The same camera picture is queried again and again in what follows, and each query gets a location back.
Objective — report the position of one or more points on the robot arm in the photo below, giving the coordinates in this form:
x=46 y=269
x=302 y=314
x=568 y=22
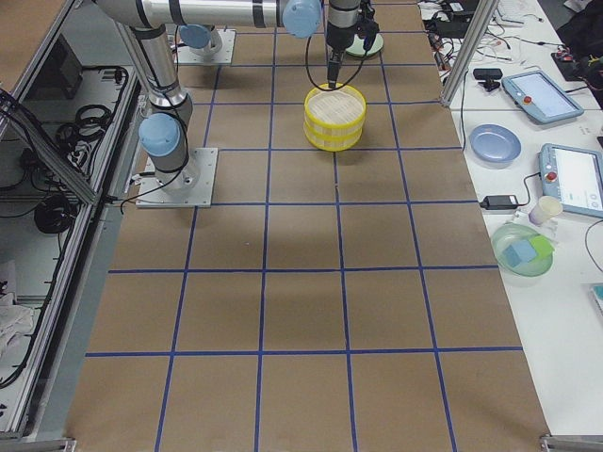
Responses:
x=225 y=77
x=346 y=20

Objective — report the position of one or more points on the crumpled white cloth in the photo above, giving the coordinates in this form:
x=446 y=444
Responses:
x=16 y=320

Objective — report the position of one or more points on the blue plate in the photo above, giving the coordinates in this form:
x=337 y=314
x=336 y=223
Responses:
x=495 y=145

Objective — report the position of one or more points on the aluminium frame post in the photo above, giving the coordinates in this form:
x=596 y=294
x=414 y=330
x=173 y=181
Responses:
x=477 y=28

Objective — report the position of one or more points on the black power adapter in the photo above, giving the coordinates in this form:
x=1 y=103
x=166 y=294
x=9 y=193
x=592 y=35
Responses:
x=499 y=202

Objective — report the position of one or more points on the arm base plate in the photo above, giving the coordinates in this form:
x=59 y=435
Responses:
x=214 y=48
x=192 y=187

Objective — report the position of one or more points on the blue sponge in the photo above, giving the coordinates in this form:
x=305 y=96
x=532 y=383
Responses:
x=518 y=253

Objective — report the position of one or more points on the black webcam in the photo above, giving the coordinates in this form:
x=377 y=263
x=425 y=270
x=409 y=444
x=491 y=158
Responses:
x=488 y=78

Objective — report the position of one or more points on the green sponge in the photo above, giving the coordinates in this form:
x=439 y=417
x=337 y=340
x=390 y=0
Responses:
x=541 y=246

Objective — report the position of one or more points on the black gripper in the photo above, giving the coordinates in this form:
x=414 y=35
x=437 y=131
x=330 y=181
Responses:
x=337 y=38

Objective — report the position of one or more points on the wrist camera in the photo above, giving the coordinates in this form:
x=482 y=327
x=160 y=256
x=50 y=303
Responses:
x=367 y=28

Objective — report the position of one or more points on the yellow bamboo steamer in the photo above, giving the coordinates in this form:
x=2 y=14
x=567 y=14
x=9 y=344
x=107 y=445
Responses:
x=342 y=140
x=335 y=112

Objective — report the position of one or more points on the near teach pendant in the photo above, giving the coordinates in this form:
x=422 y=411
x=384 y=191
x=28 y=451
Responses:
x=574 y=177

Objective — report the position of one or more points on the white paper cup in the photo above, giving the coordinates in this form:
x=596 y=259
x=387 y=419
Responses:
x=546 y=208

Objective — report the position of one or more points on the far teach pendant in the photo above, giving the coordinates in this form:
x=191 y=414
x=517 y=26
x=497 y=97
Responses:
x=540 y=97

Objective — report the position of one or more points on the green bowl with sponges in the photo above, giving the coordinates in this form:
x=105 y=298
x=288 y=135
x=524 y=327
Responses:
x=507 y=234

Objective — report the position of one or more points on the teach pendant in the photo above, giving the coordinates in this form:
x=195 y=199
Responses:
x=540 y=97
x=574 y=177

